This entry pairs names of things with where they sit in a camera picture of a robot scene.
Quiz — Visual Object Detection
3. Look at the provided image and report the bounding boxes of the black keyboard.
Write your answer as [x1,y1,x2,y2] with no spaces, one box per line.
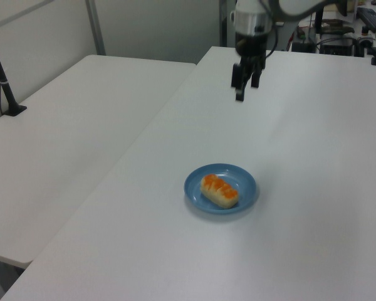
[356,7,376,28]

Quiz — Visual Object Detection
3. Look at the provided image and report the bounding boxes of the grey metal rack post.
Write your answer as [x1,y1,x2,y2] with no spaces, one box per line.
[219,0,238,48]

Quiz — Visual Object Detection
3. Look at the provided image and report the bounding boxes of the small black electronics box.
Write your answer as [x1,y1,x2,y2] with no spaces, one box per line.
[291,40,316,53]

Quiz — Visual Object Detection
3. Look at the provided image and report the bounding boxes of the grey partition post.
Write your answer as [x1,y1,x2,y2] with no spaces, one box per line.
[85,0,107,56]

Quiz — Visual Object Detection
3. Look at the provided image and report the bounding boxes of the black power unit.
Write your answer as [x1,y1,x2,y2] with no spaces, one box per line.
[319,38,355,56]

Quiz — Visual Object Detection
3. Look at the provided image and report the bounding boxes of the bread with orange topping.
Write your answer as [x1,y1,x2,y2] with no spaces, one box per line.
[200,174,240,209]

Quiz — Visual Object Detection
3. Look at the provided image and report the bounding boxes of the blue round plate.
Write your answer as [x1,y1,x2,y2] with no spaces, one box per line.
[184,162,257,215]

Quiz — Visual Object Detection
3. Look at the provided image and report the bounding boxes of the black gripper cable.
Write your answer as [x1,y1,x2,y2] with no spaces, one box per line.
[259,0,278,59]

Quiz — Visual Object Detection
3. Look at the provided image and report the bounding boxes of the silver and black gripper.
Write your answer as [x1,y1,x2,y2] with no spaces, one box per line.
[231,9,273,102]

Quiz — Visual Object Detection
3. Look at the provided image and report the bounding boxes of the black camera stand pole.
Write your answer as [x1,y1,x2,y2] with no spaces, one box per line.
[0,25,28,117]

